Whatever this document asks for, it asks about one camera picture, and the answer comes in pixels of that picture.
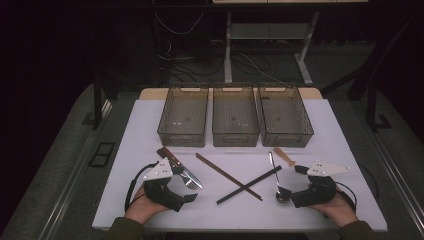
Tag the metal floor rail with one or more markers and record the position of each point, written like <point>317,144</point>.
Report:
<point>403,188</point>
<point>66,190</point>

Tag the smoky clear plastic bin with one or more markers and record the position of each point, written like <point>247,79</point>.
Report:
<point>183,116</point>
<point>235,116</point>
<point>285,116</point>

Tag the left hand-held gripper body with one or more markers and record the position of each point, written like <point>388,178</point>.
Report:
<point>160,171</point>

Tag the white desk with metal legs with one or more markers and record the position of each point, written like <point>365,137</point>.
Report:
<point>227,50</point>

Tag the metal spoon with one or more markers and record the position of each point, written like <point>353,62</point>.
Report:
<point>283,196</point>

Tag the person's right hand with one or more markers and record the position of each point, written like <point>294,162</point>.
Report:
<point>340,213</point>

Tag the person's left hand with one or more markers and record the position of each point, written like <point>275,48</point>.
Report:
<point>143,208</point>

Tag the black metal stand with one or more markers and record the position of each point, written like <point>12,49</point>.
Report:
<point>97,100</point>
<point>371,106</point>

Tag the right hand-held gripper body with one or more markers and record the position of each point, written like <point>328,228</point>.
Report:
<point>321,190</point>

